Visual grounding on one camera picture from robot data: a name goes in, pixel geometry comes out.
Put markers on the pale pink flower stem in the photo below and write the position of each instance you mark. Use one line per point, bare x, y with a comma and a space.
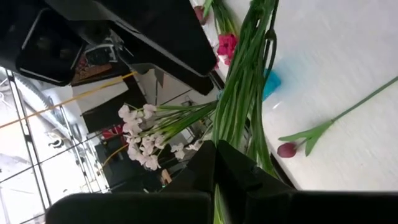
286, 150

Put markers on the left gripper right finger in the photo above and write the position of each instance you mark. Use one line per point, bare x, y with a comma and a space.
280, 208

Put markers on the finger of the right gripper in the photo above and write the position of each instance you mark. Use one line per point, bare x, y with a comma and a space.
174, 70
168, 28

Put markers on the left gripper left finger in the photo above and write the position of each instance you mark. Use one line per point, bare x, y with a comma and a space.
155, 208

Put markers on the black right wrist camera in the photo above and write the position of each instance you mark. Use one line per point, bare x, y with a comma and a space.
46, 46

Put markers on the pink artificial flower bunch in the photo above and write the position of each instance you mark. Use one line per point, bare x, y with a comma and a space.
227, 45

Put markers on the white artificial flower bunch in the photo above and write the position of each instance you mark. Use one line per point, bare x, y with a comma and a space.
239, 93
133, 119

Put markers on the small blue glass vase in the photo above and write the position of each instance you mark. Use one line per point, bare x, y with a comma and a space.
272, 84

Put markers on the dark red artificial tulip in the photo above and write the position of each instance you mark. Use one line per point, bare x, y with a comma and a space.
199, 14

